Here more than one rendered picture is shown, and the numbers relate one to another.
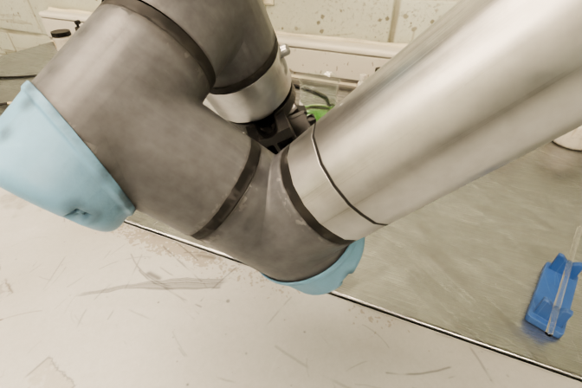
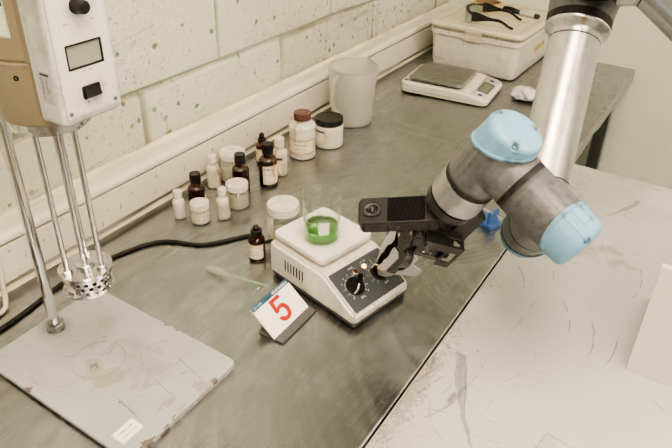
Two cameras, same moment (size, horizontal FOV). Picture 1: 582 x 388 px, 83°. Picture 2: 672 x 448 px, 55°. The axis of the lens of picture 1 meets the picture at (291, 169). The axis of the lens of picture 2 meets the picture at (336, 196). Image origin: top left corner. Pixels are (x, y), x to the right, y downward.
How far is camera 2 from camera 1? 0.93 m
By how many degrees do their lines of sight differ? 65
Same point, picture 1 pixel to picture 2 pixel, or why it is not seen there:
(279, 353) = (516, 328)
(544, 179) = (372, 173)
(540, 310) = (490, 220)
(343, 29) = (95, 157)
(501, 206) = not seen: hidden behind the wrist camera
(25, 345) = not seen: outside the picture
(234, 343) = (510, 348)
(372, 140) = (569, 160)
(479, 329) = (495, 248)
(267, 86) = not seen: hidden behind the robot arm
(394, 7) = (140, 105)
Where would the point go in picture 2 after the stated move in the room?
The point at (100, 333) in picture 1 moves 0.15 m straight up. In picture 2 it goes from (507, 425) to (527, 340)
